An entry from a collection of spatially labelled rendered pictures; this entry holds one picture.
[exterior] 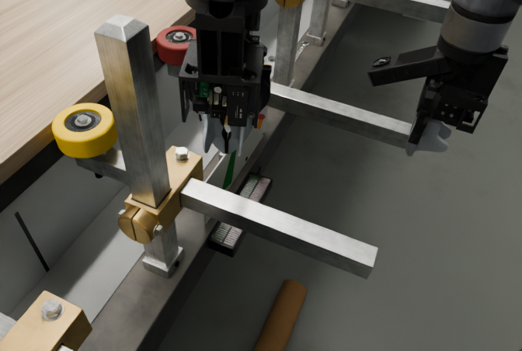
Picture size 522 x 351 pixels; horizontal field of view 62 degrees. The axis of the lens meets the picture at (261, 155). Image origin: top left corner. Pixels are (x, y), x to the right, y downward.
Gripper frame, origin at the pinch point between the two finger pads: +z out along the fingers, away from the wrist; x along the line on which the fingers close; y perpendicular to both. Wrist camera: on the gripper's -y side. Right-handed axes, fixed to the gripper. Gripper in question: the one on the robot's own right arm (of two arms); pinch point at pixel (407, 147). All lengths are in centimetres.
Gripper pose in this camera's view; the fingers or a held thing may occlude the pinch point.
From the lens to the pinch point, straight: 74.6
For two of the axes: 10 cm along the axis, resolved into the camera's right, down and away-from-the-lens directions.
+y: 9.2, 3.1, -2.5
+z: -0.5, 7.1, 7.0
